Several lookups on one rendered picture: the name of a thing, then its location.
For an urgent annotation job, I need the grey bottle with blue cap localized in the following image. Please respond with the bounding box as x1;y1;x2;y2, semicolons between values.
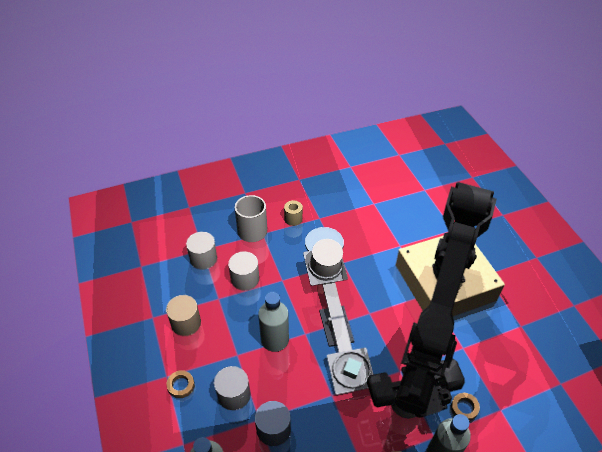
427;414;471;452
258;292;289;352

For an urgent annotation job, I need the tan ring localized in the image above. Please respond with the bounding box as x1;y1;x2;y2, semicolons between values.
451;392;480;421
166;370;195;398

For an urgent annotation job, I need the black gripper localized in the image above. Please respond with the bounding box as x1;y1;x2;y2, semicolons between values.
367;358;465;407

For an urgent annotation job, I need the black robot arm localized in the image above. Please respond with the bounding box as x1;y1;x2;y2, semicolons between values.
395;182;497;418

